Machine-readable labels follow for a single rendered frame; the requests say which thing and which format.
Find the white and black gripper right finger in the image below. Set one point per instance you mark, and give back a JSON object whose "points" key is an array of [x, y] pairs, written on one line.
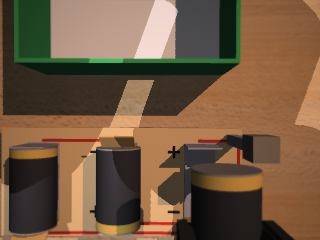
{"points": [[272, 231]]}

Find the green open-top box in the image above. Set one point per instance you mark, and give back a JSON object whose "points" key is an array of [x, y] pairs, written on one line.
{"points": [[128, 37]]}

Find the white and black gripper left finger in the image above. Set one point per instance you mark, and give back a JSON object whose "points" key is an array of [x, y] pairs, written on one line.
{"points": [[185, 230]]}

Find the black and orange battery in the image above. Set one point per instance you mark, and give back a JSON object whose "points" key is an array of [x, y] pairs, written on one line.
{"points": [[118, 190], [226, 201], [33, 190]]}

